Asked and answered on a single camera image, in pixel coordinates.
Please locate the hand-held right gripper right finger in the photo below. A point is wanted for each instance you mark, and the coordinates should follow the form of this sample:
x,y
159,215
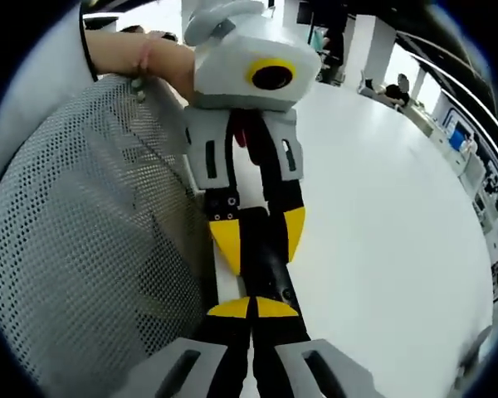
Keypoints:
x,y
282,360

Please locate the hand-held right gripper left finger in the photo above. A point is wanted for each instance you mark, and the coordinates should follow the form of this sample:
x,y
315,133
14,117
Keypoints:
x,y
216,360

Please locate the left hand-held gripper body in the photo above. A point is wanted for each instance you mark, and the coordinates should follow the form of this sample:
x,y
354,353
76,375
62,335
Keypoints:
x,y
232,70

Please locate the black remote control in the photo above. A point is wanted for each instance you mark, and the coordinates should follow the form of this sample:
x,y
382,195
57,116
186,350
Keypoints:
x,y
265,257

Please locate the grey mesh office chair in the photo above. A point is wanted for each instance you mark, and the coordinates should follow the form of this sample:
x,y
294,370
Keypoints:
x,y
87,232

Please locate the blue bin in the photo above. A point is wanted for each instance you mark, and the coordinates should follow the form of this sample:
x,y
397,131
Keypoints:
x,y
460,134

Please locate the person's white shirt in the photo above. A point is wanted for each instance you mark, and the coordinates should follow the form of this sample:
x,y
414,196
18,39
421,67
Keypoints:
x,y
41,66

